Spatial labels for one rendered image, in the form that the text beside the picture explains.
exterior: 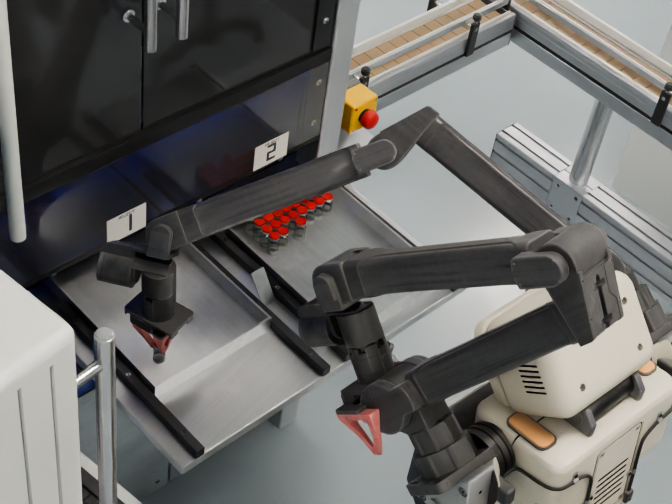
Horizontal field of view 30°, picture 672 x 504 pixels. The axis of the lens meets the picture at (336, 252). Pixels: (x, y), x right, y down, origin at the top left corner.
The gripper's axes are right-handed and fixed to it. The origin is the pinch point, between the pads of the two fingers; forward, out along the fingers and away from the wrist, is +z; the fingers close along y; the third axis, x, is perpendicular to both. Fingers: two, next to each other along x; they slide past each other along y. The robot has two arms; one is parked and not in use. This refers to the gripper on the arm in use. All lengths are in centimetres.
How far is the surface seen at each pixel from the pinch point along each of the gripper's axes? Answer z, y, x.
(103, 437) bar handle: -36, -24, 41
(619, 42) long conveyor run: -1, -28, -139
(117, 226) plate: -10.9, 17.2, -10.0
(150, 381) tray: 0.8, -3.4, 6.7
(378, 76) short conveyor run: -1, 10, -90
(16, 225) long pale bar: -30.4, 15.9, 14.6
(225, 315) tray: 4.0, -2.9, -15.7
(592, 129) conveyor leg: 20, -30, -131
